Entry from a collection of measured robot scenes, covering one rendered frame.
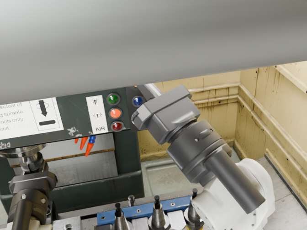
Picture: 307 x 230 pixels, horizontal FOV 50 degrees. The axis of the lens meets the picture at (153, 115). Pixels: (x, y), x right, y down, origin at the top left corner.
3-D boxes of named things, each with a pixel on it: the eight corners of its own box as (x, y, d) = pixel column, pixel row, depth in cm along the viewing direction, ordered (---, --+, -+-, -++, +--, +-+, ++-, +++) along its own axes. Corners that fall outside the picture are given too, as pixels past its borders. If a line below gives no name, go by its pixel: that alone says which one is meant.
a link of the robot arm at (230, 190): (217, 145, 60) (260, 196, 57) (171, 180, 58) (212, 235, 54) (230, 125, 49) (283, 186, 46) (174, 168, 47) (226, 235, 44)
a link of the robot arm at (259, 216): (242, 149, 54) (252, 192, 63) (201, 182, 52) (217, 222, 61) (273, 172, 49) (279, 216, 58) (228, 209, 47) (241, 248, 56)
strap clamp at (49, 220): (56, 241, 131) (48, 216, 122) (48, 243, 130) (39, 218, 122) (58, 215, 141) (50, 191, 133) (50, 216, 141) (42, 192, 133)
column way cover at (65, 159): (120, 177, 158) (106, 84, 130) (19, 196, 152) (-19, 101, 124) (119, 170, 162) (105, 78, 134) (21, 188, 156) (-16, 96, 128)
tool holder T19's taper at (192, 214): (199, 206, 100) (199, 191, 96) (203, 218, 96) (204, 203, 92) (185, 209, 99) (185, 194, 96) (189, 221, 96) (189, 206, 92)
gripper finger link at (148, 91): (140, 72, 59) (161, 97, 57) (136, 83, 61) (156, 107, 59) (134, 75, 58) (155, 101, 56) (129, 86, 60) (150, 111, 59)
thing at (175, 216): (188, 229, 95) (188, 227, 95) (171, 232, 95) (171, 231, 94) (182, 210, 101) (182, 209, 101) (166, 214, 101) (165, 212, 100)
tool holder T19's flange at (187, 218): (201, 210, 102) (201, 204, 101) (208, 225, 97) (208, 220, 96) (182, 213, 101) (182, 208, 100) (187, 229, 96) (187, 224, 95)
